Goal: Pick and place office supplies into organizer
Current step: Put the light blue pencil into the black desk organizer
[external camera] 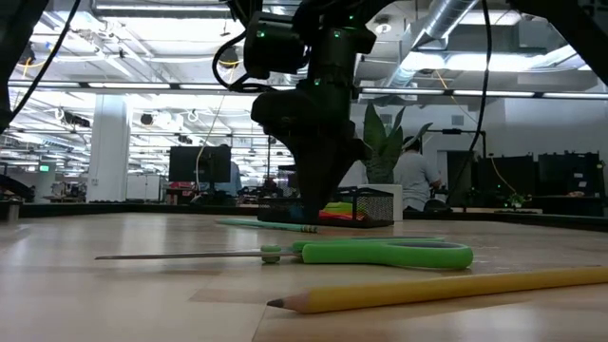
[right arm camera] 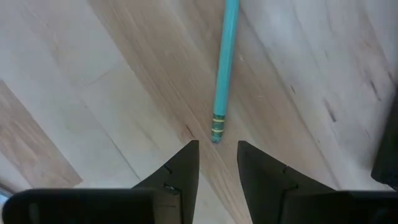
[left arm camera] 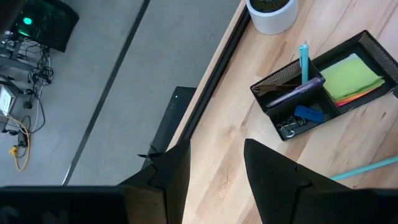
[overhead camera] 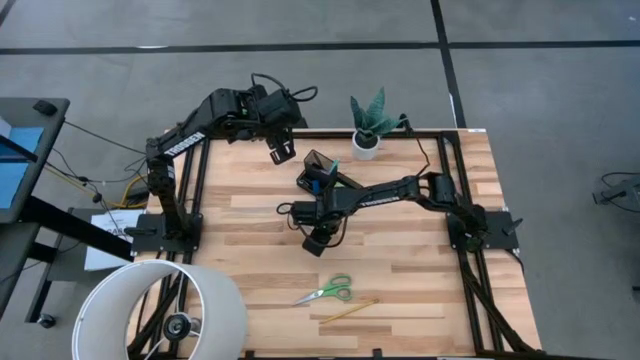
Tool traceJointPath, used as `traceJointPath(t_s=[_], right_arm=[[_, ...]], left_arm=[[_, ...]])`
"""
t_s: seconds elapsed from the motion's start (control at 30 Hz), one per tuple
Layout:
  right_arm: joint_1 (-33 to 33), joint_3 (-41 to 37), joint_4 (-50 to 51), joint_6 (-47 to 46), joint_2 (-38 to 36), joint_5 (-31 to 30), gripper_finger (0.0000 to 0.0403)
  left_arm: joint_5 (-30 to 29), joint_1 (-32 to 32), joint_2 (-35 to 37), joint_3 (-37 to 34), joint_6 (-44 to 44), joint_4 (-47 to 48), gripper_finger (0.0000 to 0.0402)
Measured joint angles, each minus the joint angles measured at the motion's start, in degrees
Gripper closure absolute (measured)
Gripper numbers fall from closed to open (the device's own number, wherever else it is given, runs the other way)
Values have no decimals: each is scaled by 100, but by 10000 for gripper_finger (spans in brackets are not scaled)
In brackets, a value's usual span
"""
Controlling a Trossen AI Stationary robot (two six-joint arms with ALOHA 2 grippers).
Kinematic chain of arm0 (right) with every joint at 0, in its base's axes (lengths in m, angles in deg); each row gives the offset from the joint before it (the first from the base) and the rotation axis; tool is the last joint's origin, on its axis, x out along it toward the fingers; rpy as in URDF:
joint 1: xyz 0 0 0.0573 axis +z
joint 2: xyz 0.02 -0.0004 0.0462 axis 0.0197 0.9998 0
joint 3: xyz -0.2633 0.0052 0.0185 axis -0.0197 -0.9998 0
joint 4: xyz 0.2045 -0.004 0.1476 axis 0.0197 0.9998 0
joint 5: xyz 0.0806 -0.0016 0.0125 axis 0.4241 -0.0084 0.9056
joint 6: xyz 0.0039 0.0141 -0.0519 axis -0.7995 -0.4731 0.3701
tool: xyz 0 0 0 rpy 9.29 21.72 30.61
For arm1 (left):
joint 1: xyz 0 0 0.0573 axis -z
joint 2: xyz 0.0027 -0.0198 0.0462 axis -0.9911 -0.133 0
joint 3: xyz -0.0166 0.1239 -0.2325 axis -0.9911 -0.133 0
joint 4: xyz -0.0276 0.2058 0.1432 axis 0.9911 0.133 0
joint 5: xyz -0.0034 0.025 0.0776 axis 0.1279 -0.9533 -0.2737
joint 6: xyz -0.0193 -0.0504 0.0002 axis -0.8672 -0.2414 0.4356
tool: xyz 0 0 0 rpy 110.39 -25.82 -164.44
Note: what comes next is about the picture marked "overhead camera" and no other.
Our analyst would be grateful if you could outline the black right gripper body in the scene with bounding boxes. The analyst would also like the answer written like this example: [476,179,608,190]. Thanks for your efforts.
[299,217,341,259]

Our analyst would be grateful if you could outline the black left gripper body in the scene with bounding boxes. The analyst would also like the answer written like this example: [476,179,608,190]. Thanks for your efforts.
[266,124,296,150]

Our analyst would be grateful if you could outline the green-handled scissors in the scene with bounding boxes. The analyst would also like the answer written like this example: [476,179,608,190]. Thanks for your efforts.
[292,273,353,307]

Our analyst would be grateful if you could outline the yellow pencil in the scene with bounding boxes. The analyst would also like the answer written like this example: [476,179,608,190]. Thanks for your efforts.
[318,298,380,325]

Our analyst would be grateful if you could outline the white plant pot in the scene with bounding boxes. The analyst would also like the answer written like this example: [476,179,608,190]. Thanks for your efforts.
[351,130,381,161]

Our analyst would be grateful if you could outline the green snake plant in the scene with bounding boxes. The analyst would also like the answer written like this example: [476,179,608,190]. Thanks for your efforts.
[349,87,409,146]

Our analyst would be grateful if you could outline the white lamp shade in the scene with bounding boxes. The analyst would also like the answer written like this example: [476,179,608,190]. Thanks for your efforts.
[71,258,249,360]

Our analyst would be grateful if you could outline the white paper sheet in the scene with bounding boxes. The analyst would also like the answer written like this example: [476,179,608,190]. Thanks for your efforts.
[83,208,146,272]

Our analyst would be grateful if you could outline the grey side desk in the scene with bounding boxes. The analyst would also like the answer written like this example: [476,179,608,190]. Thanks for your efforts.
[0,97,134,331]

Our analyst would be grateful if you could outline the black computer mouse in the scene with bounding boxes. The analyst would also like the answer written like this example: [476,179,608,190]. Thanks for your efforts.
[33,99,59,117]

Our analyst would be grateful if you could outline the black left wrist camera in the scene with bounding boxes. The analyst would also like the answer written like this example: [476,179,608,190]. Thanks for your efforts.
[267,89,303,126]

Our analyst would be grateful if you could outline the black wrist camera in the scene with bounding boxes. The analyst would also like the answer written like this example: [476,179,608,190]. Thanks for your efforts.
[289,199,322,225]
[267,89,303,126]

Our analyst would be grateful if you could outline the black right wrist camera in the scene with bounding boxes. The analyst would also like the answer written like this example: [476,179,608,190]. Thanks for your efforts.
[289,199,322,225]

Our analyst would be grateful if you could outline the black cable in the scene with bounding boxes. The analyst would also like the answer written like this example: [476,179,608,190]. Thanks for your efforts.
[398,113,432,177]

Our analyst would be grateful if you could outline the black aluminium table frame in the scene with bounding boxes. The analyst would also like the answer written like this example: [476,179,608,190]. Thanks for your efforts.
[124,127,546,360]

